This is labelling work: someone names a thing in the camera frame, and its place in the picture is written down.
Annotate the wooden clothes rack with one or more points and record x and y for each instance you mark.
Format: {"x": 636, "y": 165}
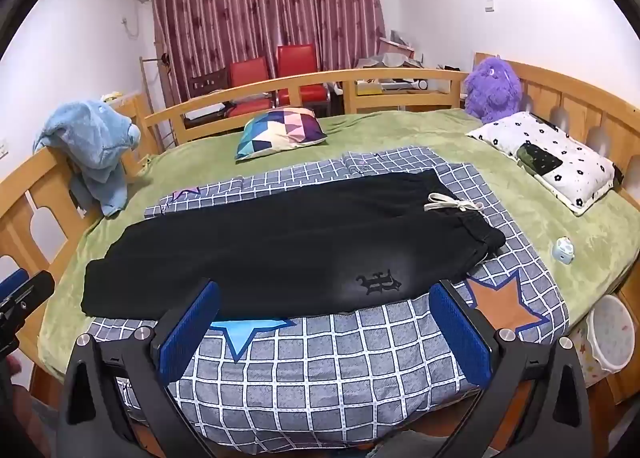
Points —
{"x": 147, "y": 82}

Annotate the green bed sheet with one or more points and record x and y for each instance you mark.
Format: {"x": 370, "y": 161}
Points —
{"x": 400, "y": 132}

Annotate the dark wooden chair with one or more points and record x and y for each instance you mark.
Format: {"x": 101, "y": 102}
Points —
{"x": 207, "y": 82}

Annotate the wooden desk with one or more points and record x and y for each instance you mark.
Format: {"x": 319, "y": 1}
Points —
{"x": 400, "y": 87}

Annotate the grey checked star quilt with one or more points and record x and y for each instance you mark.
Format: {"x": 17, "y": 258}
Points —
{"x": 325, "y": 368}

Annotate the blue plush toy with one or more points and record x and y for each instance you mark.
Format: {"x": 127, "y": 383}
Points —
{"x": 95, "y": 137}

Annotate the wooden bed frame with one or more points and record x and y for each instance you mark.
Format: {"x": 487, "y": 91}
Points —
{"x": 310, "y": 80}

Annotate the colourful geometric pillow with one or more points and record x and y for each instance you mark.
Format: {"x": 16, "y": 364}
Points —
{"x": 280, "y": 132}

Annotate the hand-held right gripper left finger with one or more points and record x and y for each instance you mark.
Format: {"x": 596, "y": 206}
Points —
{"x": 187, "y": 338}

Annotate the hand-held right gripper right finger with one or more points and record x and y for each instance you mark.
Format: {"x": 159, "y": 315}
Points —
{"x": 462, "y": 338}

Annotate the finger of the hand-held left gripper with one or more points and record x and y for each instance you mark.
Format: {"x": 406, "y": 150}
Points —
{"x": 11, "y": 280}
{"x": 35, "y": 290}

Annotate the white floral pillow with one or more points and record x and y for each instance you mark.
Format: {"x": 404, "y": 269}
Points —
{"x": 575, "y": 162}

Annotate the red patterned curtain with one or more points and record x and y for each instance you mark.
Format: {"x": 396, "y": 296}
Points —
{"x": 260, "y": 2}

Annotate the white star-print bin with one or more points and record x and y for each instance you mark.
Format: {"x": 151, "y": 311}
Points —
{"x": 607, "y": 333}

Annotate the purple plush toy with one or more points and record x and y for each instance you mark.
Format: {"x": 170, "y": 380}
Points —
{"x": 487, "y": 87}

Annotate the light blue earbud case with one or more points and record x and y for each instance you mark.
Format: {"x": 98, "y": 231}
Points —
{"x": 562, "y": 252}

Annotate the dark green patterned cloth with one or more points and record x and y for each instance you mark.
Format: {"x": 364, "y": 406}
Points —
{"x": 537, "y": 157}

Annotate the red chair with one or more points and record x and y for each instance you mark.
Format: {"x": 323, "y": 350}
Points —
{"x": 250, "y": 72}
{"x": 297, "y": 60}

